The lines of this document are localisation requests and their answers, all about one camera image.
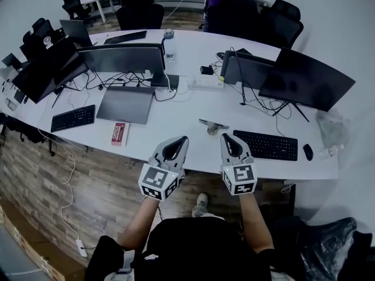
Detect person's left forearm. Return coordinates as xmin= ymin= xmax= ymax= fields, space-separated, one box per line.
xmin=118 ymin=196 xmax=161 ymax=253

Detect thin white cable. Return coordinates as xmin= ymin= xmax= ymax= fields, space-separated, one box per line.
xmin=37 ymin=121 xmax=81 ymax=241

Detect small metal tool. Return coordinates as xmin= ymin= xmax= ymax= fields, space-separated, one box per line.
xmin=198 ymin=118 xmax=230 ymax=136

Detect large black monitor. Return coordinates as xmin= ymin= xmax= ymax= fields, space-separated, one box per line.
xmin=258 ymin=47 xmax=357 ymax=123

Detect person's grey shoe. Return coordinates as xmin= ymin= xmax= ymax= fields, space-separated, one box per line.
xmin=193 ymin=192 xmax=210 ymax=213

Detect grey laptop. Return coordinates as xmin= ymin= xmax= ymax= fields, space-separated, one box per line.
xmin=96 ymin=85 xmax=156 ymax=125

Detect row of cardboard boxes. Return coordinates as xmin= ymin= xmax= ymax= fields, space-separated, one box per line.
xmin=0 ymin=205 xmax=67 ymax=281

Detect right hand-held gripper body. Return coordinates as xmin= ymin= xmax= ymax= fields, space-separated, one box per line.
xmin=220 ymin=156 xmax=258 ymax=196

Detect wide grey monitor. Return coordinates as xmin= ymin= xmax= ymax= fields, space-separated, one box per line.
xmin=76 ymin=42 xmax=167 ymax=83

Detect small white power strip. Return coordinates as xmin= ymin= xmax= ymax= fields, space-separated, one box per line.
xmin=75 ymin=238 xmax=88 ymax=258

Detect red and white box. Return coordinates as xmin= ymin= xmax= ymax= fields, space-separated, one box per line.
xmin=110 ymin=122 xmax=130 ymax=148

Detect black chair with plastic cover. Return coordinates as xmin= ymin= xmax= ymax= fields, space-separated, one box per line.
xmin=301 ymin=217 xmax=373 ymax=281

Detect person's light grey trousers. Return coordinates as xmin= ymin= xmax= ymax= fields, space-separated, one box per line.
xmin=190 ymin=205 xmax=227 ymax=221

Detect black docking box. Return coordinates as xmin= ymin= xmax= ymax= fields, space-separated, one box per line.
xmin=150 ymin=74 xmax=180 ymax=88

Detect person's black shirt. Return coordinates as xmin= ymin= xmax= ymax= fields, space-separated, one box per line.
xmin=84 ymin=217 xmax=294 ymax=281

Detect dark flat monitor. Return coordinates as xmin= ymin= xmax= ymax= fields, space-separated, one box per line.
xmin=59 ymin=19 xmax=94 ymax=48

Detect person's right forearm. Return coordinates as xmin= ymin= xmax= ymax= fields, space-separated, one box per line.
xmin=238 ymin=193 xmax=275 ymax=254

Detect clear water bottle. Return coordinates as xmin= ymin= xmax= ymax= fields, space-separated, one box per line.
xmin=162 ymin=28 xmax=178 ymax=63

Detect curved black monitor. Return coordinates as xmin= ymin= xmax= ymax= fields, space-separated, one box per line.
xmin=11 ymin=36 xmax=90 ymax=108

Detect clear plastic bag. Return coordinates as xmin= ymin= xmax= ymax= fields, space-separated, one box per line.
xmin=315 ymin=109 xmax=351 ymax=160

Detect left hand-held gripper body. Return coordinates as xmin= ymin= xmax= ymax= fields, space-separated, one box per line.
xmin=138 ymin=156 xmax=186 ymax=201

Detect black office chair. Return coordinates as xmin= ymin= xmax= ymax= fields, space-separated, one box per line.
xmin=116 ymin=0 xmax=165 ymax=31
xmin=260 ymin=0 xmax=305 ymax=49
xmin=19 ymin=18 xmax=66 ymax=61
xmin=0 ymin=112 xmax=56 ymax=157
xmin=62 ymin=0 xmax=92 ymax=22
xmin=204 ymin=0 xmax=264 ymax=40

